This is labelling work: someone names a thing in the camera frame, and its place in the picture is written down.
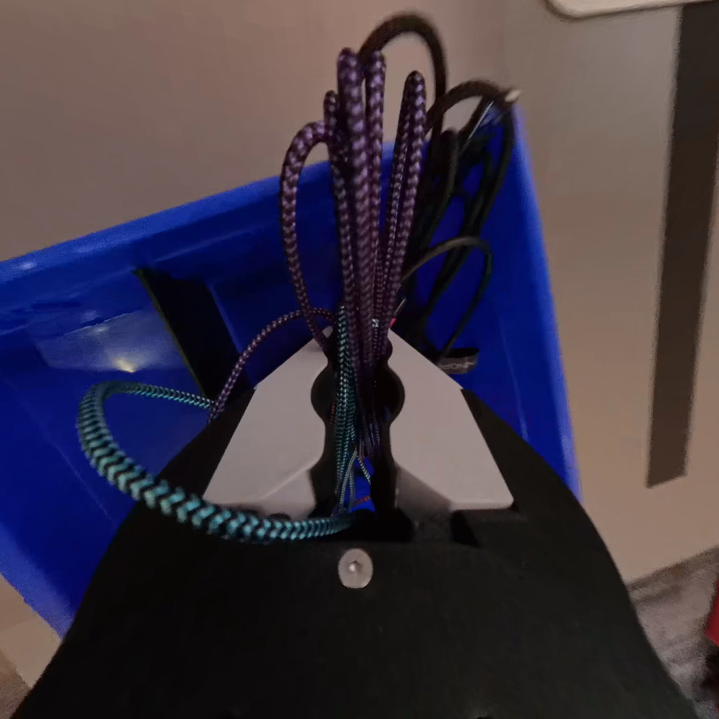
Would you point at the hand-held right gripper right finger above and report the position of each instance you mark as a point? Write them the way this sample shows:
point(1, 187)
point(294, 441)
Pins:
point(449, 444)

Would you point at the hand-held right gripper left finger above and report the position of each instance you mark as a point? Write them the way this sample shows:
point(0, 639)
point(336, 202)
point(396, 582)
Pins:
point(264, 444)

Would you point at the blue plastic storage bin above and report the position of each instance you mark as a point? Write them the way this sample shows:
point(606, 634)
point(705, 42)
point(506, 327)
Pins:
point(50, 449)

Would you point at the black bin divider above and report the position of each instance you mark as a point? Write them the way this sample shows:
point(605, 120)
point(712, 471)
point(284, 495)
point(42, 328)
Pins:
point(185, 320)

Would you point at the white stand base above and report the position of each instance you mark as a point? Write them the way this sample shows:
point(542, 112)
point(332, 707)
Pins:
point(612, 4)

